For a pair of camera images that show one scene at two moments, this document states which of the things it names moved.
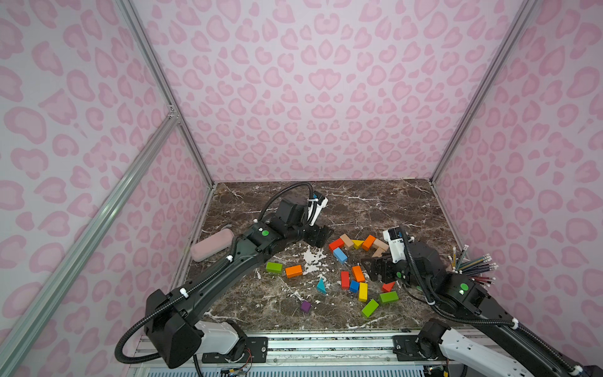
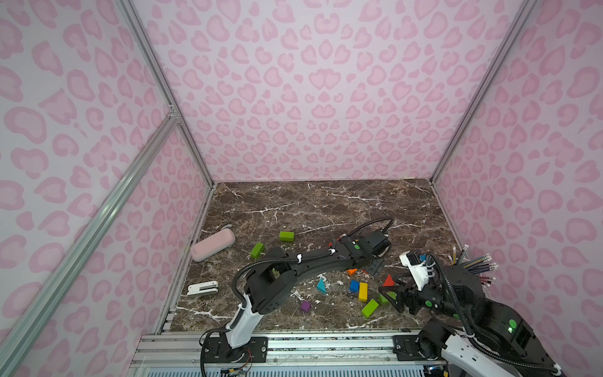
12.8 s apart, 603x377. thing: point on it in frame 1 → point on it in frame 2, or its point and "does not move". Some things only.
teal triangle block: [321, 286] does not move
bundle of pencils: [471, 269] does not move
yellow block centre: [363, 291] does not move
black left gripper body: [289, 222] → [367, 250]
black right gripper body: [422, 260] → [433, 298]
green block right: [388, 297] does not move
